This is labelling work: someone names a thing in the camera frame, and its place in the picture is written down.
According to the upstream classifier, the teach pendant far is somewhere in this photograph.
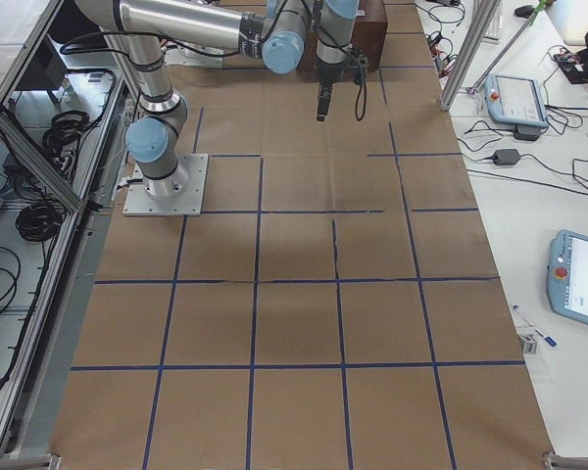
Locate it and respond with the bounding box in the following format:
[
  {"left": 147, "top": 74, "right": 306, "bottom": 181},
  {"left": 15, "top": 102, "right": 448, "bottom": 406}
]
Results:
[{"left": 483, "top": 73, "right": 548, "bottom": 129}]

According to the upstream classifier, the dark wooden drawer cabinet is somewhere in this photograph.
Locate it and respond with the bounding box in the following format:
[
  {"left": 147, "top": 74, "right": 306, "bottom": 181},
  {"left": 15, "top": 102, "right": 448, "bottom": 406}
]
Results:
[{"left": 298, "top": 0, "right": 388, "bottom": 71}]

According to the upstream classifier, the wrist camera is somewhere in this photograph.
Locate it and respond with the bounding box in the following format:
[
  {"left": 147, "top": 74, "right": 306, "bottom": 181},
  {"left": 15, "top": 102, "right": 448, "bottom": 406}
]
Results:
[{"left": 348, "top": 44, "right": 368, "bottom": 86}]

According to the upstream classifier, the aluminium frame post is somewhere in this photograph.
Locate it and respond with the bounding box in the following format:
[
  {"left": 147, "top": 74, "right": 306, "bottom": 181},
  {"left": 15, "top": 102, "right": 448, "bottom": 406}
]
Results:
[{"left": 439, "top": 0, "right": 500, "bottom": 112}]

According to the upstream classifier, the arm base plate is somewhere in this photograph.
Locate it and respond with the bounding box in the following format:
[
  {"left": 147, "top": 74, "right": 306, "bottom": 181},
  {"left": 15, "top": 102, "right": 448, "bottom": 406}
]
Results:
[{"left": 122, "top": 153, "right": 210, "bottom": 217}]

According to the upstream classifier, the black power adapter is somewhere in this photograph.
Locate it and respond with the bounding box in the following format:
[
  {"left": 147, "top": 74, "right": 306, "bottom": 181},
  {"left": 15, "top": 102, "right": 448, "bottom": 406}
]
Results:
[{"left": 492, "top": 149, "right": 521, "bottom": 166}]

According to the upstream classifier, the teach pendant near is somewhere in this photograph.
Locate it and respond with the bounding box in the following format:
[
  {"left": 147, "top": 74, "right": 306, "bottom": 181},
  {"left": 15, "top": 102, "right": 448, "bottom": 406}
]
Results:
[{"left": 547, "top": 230, "right": 588, "bottom": 325}]

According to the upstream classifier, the teach pendant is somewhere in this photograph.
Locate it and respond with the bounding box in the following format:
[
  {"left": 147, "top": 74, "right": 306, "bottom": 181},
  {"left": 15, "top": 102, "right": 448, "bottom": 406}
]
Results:
[
  {"left": 547, "top": 230, "right": 588, "bottom": 325},
  {"left": 483, "top": 73, "right": 548, "bottom": 129}
]

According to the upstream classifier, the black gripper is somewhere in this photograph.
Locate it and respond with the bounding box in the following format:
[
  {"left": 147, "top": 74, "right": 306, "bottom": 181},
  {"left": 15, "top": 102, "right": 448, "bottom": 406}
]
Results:
[{"left": 315, "top": 46, "right": 348, "bottom": 121}]

